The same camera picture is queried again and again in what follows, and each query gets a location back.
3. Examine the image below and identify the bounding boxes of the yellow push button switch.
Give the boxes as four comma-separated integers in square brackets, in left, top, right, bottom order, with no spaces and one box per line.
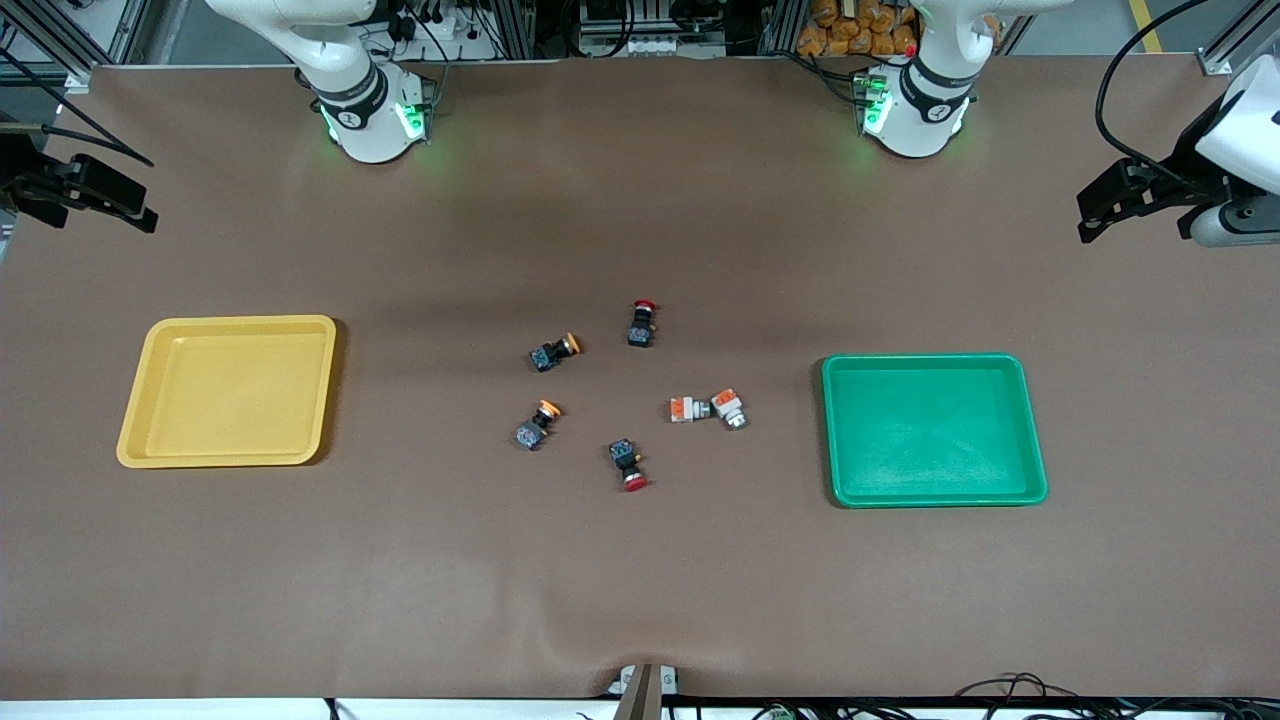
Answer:
[515,400,562,452]
[529,332,582,374]

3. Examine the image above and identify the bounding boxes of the yellow plastic tray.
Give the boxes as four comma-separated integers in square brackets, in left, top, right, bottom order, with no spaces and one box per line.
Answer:
[116,315,338,469]

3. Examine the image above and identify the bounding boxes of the green plastic tray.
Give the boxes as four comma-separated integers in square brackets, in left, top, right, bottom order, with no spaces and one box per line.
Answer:
[822,353,1049,509]

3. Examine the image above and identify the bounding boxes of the orange lumpy objects heap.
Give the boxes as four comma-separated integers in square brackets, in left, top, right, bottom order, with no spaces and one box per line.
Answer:
[797,0,919,58]

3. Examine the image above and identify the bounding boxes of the table cover mat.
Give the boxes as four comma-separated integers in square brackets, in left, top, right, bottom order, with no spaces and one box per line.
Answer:
[0,55,1280,701]

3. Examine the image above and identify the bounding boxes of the aluminium frame profile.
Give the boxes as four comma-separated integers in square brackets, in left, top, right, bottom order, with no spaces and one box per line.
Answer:
[0,0,153,93]
[1198,28,1280,77]

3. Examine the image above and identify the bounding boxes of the aluminium frame post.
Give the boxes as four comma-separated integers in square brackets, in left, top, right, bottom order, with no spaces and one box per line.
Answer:
[757,0,807,56]
[490,0,537,59]

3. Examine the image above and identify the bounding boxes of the black cable bundle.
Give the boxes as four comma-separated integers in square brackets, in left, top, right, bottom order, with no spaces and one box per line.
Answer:
[950,672,1086,701]

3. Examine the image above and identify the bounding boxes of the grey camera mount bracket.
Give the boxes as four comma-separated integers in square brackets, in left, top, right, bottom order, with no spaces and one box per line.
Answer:
[607,663,681,720]

